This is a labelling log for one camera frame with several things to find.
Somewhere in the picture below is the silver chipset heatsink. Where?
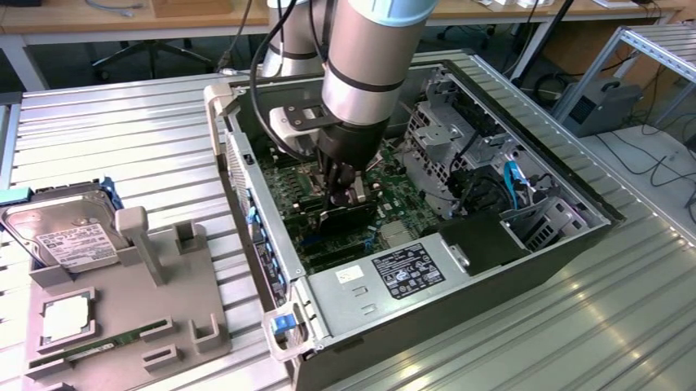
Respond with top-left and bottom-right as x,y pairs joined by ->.
376,222 -> 418,242

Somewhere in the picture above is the green RAM stick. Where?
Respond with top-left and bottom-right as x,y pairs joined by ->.
29,319 -> 169,370

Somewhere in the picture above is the open black PC case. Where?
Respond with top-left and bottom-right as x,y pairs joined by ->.
203,59 -> 626,391

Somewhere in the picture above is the silver CPU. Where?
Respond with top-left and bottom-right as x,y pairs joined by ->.
41,297 -> 94,342

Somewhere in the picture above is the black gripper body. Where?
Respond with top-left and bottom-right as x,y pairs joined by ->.
313,121 -> 388,169

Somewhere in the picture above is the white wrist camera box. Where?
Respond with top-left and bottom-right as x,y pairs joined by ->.
267,103 -> 334,155

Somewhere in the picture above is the metal disk bay cage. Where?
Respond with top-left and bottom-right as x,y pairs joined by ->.
404,101 -> 523,209

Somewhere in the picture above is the blue disk carrier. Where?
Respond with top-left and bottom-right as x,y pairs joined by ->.
0,177 -> 125,219

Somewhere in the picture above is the black plastic air shroud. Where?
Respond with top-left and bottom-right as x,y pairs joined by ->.
436,211 -> 535,279

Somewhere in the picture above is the green motherboard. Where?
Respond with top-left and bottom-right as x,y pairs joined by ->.
257,136 -> 431,275

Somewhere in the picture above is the silver hard disk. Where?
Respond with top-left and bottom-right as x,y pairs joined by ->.
0,190 -> 121,275

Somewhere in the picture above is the graphics card with metal bracket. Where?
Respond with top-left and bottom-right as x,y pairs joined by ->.
281,200 -> 380,236

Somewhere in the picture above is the grey case handle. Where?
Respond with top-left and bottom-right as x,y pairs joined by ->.
260,305 -> 308,362
203,79 -> 243,158

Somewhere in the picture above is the silver power supply unit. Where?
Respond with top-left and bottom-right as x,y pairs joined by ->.
300,231 -> 472,340

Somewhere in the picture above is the black floor cable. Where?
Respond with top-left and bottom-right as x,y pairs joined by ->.
594,121 -> 696,185

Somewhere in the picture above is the grey plastic parts rack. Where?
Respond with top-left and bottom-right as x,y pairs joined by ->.
20,205 -> 236,391

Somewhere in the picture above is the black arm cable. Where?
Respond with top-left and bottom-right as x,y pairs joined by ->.
248,0 -> 328,160

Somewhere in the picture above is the wooden desk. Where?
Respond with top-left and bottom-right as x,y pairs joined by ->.
0,0 -> 685,36

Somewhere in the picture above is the grey box device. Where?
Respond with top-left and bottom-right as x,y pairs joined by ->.
553,79 -> 646,138

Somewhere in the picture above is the aluminium slat frame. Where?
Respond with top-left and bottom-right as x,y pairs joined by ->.
563,23 -> 696,128

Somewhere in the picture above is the blue wire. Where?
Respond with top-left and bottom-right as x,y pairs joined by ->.
502,160 -> 533,211

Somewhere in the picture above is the CPU socket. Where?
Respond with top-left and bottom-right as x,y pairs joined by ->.
295,166 -> 327,197

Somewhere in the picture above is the black office chair base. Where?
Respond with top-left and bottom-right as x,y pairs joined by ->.
435,23 -> 496,42
90,38 -> 213,79

